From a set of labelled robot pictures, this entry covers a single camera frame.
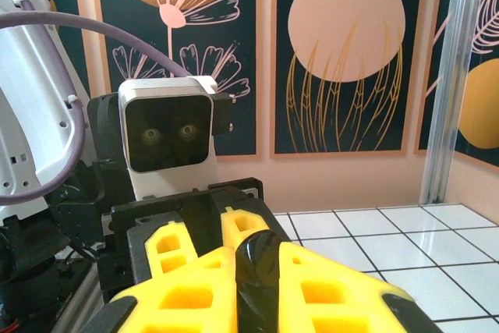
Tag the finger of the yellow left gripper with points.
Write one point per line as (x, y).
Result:
(156, 249)
(241, 224)

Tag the aluminium frame post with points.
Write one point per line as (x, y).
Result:
(448, 95)

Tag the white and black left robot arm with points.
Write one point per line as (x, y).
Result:
(27, 114)

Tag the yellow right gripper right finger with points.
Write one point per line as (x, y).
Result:
(331, 302)

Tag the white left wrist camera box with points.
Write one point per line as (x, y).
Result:
(167, 130)

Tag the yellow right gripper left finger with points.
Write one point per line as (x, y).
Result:
(175, 302)

